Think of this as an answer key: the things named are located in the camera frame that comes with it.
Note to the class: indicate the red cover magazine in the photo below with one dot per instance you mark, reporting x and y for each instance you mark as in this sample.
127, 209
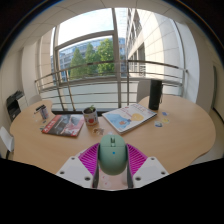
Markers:
63, 125

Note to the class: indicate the black printer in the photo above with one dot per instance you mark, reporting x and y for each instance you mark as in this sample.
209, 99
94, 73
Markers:
14, 105

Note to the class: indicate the pen holder cup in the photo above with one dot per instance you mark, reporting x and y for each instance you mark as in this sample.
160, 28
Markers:
44, 112

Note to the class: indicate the small brown sticker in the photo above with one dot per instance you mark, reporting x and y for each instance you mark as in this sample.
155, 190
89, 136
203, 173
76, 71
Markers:
98, 131

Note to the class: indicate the white red plant pot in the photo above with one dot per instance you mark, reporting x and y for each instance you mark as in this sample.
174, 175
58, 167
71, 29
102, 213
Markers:
90, 117

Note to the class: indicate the blue white sticker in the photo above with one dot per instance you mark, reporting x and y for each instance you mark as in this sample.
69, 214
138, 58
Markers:
158, 124

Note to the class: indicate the small blue sticker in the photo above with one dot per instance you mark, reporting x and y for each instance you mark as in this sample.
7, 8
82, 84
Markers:
164, 113

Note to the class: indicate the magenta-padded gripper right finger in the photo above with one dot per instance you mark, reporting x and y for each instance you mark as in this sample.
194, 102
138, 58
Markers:
150, 170

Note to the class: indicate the black cylindrical bottle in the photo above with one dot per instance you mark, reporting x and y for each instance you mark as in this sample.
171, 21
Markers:
155, 95

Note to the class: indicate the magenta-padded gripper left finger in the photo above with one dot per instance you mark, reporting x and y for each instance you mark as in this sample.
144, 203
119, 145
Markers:
73, 170

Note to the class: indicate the mint green computer mouse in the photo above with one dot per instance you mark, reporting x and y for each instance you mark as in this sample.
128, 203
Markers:
112, 155

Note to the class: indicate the light blue cover magazine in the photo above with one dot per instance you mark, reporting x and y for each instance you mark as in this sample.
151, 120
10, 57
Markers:
128, 118

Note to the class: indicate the metal balcony railing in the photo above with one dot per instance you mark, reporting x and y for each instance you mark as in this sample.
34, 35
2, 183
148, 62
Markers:
100, 77

